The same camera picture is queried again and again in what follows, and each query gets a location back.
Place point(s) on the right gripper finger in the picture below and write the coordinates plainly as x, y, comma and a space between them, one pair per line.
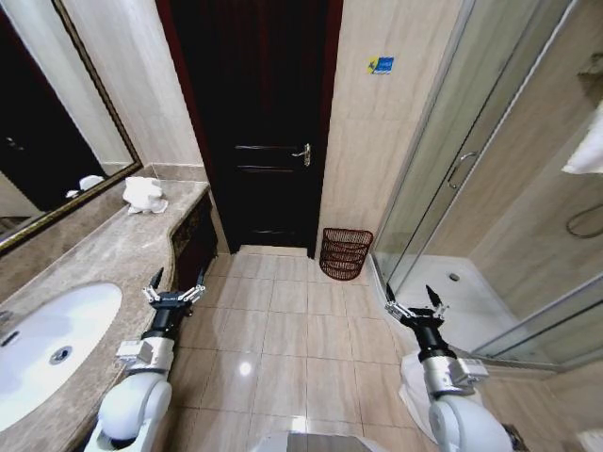
436, 301
396, 308

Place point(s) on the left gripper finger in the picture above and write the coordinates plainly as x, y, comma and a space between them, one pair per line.
194, 291
151, 291

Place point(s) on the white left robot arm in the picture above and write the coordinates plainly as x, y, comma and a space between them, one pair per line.
136, 409

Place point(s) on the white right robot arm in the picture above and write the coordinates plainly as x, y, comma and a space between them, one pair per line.
464, 414

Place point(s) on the crumpled white towel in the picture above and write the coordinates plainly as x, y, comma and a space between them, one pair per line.
143, 195

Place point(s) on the white hanging towel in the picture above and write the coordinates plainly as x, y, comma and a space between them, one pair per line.
586, 150

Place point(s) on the white shower tray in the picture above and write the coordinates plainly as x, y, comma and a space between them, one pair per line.
464, 301

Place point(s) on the round shower drain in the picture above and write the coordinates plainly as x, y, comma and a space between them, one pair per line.
454, 277

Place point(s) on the dark carved vanity cabinet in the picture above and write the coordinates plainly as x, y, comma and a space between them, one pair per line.
195, 240

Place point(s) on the chrome sink drain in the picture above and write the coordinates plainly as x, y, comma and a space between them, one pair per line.
61, 354

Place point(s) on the white oval sink basin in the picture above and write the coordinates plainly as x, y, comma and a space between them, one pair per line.
52, 343

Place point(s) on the white robot front shell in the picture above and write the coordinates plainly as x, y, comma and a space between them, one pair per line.
313, 443

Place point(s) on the dark wooden door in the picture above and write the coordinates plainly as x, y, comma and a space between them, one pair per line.
259, 117

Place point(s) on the glass shower enclosure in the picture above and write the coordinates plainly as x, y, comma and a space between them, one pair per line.
499, 165

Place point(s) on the gold framed wall mirror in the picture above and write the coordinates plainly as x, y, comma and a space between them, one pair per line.
42, 117

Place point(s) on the blue yellow wall sticker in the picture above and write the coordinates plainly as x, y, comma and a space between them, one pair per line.
380, 66

